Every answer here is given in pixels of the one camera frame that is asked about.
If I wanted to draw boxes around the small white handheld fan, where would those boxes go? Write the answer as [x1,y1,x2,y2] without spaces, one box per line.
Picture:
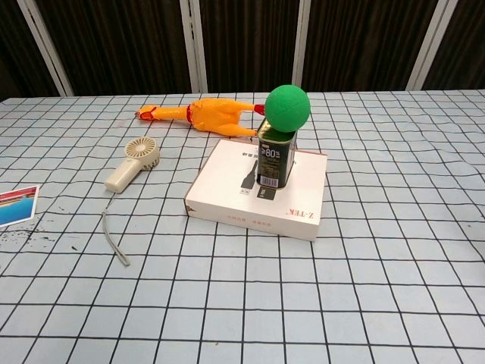
[104,136,161,194]

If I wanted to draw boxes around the white cardboard box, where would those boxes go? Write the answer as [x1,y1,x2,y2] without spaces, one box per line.
[184,139,329,243]

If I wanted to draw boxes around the dark green tin can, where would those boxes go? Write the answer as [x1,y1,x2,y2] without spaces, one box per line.
[256,117,298,190]

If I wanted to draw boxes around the yellow rubber chicken toy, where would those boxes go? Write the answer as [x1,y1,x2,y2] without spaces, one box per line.
[135,97,266,138]

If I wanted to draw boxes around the green foam ball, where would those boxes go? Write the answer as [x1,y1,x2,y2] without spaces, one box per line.
[264,84,312,133]

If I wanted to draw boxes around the grey checkered tablecloth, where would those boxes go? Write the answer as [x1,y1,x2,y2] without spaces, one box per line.
[0,89,485,364]

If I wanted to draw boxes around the blue picture card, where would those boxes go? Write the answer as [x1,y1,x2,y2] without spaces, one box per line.
[0,184,42,229]

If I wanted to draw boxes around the thin black wrist strap loop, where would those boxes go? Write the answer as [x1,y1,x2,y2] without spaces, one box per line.
[101,192,131,267]

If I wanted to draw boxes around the white partition frame post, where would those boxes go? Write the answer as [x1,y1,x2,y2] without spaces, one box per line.
[293,0,314,91]
[179,0,208,93]
[407,0,460,91]
[17,0,74,97]

